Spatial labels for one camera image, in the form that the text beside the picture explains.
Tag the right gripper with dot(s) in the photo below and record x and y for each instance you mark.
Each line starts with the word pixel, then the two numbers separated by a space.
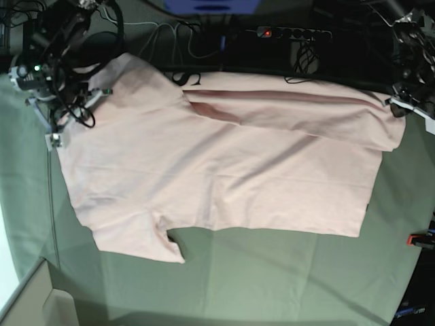
pixel 60 113

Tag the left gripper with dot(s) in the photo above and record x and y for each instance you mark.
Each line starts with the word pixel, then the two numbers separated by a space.
pixel 403 102

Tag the pink printed t-shirt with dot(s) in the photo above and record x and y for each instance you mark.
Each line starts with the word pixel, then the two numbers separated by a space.
pixel 225 150

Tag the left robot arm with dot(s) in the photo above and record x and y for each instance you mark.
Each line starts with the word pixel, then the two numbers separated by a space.
pixel 412 30

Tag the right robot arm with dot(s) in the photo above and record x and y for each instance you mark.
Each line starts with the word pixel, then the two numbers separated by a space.
pixel 49 70

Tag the black power strip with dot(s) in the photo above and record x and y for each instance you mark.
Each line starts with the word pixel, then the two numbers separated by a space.
pixel 294 34

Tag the red black clamp right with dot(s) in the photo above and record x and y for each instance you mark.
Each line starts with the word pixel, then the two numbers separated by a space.
pixel 423 240

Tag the blue plastic box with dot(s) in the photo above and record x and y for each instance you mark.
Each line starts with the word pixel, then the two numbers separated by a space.
pixel 185 7

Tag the white cardboard box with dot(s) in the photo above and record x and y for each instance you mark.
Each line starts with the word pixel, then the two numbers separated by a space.
pixel 37 302

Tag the green table cloth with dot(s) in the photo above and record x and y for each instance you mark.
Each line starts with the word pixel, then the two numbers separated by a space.
pixel 230 277

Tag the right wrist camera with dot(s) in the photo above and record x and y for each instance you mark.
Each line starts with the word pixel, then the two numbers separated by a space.
pixel 56 140

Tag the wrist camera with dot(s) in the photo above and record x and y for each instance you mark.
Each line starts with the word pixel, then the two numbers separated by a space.
pixel 430 125
pixel 56 140

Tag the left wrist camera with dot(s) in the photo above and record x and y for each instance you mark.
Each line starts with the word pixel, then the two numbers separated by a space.
pixel 430 125

